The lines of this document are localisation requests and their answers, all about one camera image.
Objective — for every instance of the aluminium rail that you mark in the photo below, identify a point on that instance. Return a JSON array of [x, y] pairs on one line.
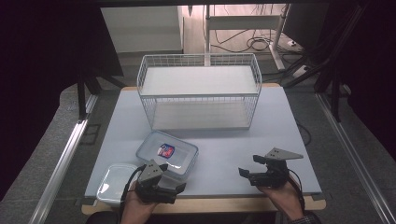
[[59, 168], [351, 155]]

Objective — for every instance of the dark monitor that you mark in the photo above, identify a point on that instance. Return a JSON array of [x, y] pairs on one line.
[[303, 25]]

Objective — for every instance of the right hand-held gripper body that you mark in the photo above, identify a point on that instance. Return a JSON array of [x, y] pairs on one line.
[[271, 175]]

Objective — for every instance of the large clear lidded food container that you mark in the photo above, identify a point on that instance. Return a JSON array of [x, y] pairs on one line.
[[183, 152]]

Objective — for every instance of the person's left hand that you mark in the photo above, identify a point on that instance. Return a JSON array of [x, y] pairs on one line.
[[137, 208]]

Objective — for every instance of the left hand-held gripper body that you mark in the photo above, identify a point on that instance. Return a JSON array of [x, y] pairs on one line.
[[152, 186]]

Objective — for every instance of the person's right hand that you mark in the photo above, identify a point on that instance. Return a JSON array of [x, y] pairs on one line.
[[285, 197]]

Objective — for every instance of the light blue table mat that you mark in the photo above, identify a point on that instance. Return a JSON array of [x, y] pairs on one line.
[[218, 149]]

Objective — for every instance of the white cabinet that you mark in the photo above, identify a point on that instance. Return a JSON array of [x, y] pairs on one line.
[[141, 29]]

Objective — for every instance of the black metal stand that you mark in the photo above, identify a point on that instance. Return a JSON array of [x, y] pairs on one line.
[[334, 93], [82, 93]]

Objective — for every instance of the small white square container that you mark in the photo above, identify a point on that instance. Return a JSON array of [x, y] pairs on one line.
[[113, 183]]

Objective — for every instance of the white desk frame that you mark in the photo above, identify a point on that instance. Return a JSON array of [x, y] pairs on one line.
[[243, 22]]

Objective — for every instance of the white power strip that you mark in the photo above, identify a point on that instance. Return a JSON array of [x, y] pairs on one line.
[[301, 71]]

